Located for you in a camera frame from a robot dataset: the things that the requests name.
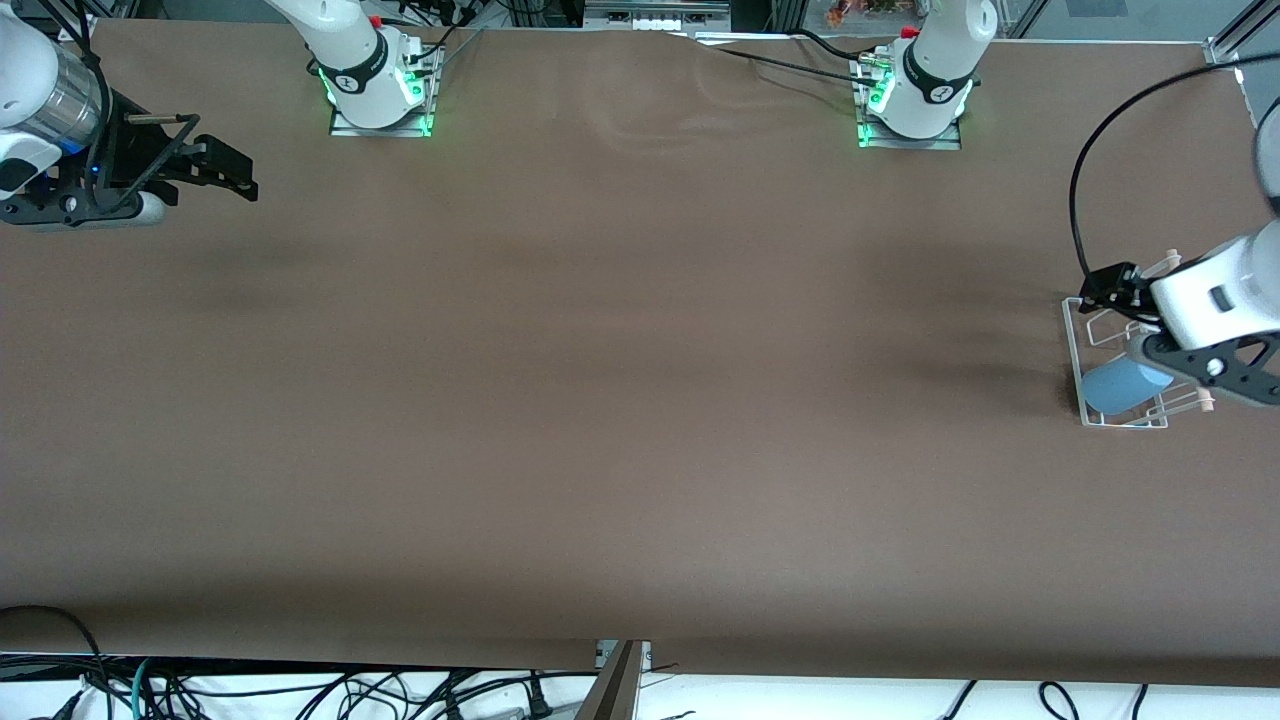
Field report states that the grey metal table bracket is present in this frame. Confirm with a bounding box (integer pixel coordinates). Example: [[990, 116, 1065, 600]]
[[574, 639, 653, 720]]

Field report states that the aluminium corner bracket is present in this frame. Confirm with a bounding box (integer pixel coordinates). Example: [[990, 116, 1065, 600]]
[[1204, 0, 1280, 72]]

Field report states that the teal cable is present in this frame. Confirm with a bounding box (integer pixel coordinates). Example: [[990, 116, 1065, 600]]
[[128, 655, 163, 720]]

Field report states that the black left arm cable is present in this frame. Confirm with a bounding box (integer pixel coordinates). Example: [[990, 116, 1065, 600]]
[[1068, 58, 1246, 276]]

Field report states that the grey power strip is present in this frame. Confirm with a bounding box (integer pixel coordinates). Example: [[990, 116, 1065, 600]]
[[584, 0, 732, 32]]

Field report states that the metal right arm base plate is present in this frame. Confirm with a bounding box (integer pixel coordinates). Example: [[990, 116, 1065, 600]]
[[328, 42, 438, 139]]

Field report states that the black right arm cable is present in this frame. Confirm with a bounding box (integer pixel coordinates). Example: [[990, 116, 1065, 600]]
[[40, 0, 113, 193]]

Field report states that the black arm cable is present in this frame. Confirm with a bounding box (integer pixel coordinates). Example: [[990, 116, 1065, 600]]
[[1068, 58, 1246, 276], [40, 0, 113, 193]]

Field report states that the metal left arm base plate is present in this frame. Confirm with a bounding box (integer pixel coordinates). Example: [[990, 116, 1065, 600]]
[[853, 52, 964, 152]]

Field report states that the thick black cable loop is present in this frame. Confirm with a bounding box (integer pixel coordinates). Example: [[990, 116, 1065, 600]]
[[0, 604, 113, 720]]

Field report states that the brown table cover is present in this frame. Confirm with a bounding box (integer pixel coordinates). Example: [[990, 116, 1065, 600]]
[[0, 18, 1280, 689]]

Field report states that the black cable on table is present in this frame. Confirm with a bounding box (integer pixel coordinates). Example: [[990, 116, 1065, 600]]
[[700, 42, 886, 87], [790, 28, 876, 69]]

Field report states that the blue plastic cup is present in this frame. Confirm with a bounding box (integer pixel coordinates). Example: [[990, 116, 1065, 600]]
[[1083, 359, 1177, 417]]

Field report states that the white wire cup rack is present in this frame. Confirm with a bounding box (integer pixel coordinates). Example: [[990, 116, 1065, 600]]
[[1060, 250, 1217, 430]]

